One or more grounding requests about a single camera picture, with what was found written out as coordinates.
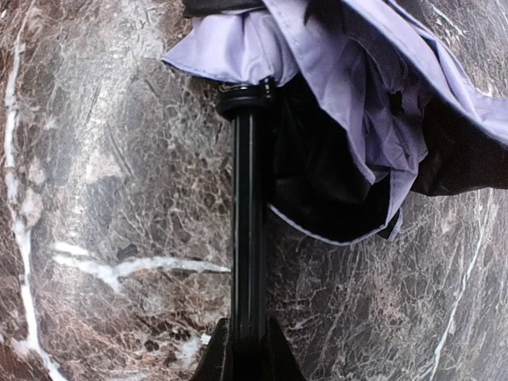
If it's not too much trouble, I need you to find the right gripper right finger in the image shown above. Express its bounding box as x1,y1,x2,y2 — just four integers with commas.
264,317,306,381

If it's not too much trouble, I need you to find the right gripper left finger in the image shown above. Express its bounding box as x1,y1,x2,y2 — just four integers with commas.
192,318,233,381

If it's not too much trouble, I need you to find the lavender folding umbrella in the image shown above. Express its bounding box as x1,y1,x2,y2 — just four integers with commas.
164,1,507,380

